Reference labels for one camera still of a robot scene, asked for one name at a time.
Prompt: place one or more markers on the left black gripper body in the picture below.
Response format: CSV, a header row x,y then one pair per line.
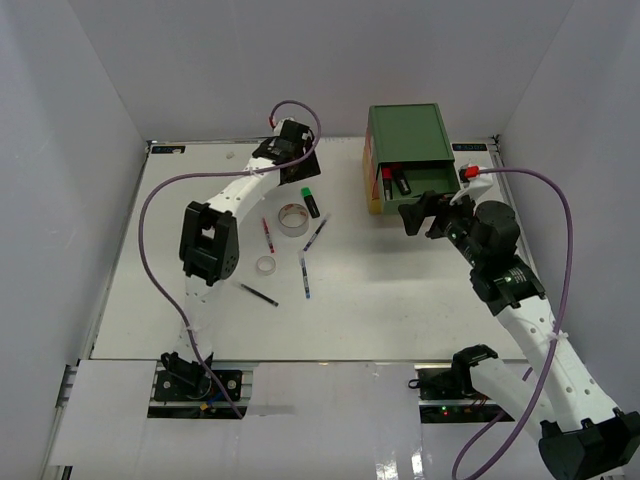
x,y
305,169

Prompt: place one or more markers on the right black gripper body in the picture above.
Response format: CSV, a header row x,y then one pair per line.
x,y
455,222

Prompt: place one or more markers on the orange highlighter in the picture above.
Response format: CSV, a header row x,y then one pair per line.
x,y
400,179

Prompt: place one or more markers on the green drawer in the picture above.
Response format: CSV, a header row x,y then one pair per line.
x,y
437,176

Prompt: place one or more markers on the pink highlighter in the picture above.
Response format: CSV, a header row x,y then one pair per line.
x,y
387,181

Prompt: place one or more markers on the green highlighter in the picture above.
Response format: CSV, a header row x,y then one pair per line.
x,y
310,202

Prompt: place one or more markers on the purple pen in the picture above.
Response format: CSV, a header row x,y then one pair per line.
x,y
316,232

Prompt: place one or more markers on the red pen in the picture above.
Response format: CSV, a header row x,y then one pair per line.
x,y
268,236

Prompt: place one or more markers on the blue pen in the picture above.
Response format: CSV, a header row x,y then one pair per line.
x,y
302,263

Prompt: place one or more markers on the black pen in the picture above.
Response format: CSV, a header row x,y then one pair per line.
x,y
259,294

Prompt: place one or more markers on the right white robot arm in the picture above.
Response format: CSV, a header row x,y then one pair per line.
x,y
580,431

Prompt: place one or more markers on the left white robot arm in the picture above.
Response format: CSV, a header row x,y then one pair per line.
x,y
209,244

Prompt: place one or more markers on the green drawer cabinet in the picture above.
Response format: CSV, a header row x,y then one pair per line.
x,y
402,133

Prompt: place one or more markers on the large tape roll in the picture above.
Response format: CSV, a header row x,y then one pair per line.
x,y
293,220

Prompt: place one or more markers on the small clear tape roll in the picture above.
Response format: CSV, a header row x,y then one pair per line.
x,y
266,265

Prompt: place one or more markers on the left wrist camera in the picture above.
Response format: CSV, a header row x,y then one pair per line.
x,y
291,131

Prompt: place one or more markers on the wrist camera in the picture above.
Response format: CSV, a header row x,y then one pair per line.
x,y
291,131
475,182

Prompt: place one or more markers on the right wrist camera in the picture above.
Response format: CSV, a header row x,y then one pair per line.
x,y
475,182

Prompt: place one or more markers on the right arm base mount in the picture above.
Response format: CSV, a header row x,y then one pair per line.
x,y
441,400

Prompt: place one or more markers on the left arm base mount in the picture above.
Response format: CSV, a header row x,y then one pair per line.
x,y
174,399

